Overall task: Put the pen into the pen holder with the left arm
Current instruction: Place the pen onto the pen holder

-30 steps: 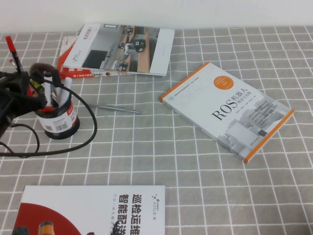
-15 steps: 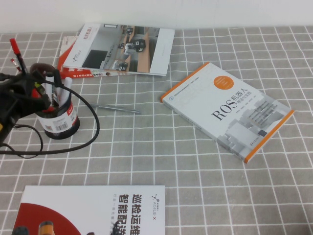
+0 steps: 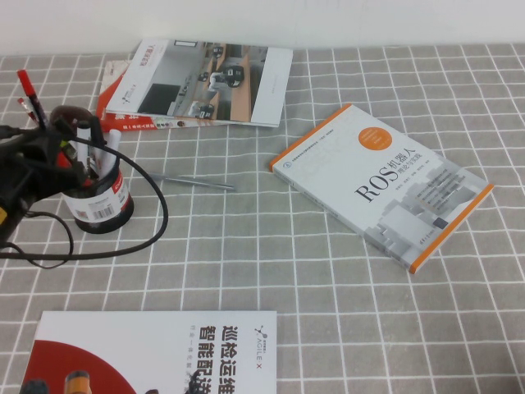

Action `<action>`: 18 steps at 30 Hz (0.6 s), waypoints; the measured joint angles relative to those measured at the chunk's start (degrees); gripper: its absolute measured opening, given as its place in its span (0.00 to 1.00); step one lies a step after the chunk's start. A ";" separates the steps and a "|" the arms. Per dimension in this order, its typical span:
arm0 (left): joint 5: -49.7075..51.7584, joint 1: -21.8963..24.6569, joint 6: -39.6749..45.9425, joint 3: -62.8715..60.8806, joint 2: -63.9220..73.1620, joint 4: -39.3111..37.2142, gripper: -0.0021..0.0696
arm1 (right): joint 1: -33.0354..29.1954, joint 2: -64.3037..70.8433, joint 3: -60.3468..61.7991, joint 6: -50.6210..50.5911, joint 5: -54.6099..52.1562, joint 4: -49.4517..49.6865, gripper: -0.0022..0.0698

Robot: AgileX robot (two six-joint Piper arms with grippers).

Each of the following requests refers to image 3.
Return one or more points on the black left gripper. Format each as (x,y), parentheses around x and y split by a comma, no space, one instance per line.
(16,176)

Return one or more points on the red and black marker pen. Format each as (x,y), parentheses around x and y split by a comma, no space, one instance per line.
(25,82)

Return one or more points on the short red pen cap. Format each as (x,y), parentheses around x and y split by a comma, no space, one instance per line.
(86,182)

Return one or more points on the black mesh pen holder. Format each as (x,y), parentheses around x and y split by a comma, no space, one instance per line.
(102,213)

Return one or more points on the grey pen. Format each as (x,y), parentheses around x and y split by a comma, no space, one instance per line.
(188,181)

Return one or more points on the yellow green highlighter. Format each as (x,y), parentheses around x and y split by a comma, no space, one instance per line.
(64,143)

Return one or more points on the white marker with black cap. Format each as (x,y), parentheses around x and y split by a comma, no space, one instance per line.
(84,152)

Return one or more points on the dark brown rounded object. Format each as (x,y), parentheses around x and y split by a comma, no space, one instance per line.
(67,114)

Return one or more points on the red pencil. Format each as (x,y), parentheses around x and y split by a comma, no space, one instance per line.
(25,107)

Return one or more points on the plain white marker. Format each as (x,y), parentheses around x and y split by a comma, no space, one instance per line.
(108,160)

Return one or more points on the red and white book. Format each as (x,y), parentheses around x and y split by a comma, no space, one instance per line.
(123,124)

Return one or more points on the white brochure with photo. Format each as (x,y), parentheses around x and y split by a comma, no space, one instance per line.
(205,82)

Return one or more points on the white red AgileX brochure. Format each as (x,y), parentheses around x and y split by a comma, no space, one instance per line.
(143,340)

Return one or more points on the grey checked tablecloth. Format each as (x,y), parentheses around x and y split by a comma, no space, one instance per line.
(246,267)

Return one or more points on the white orange ROS book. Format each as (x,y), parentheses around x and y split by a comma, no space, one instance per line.
(369,184)

